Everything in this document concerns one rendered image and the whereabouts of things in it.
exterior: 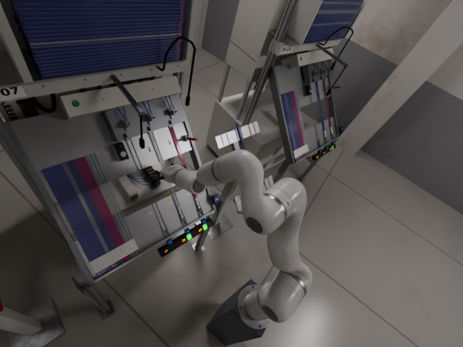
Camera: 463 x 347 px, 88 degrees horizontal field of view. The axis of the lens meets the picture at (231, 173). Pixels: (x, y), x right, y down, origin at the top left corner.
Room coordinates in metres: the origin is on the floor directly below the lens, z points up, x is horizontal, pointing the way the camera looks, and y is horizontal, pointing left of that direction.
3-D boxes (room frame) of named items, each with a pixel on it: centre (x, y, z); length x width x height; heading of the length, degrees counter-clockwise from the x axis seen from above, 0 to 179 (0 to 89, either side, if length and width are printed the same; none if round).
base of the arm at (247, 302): (0.34, -0.36, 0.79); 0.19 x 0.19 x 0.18
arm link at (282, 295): (0.31, -0.34, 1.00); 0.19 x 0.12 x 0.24; 153
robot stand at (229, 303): (0.34, -0.36, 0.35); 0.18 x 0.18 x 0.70; 71
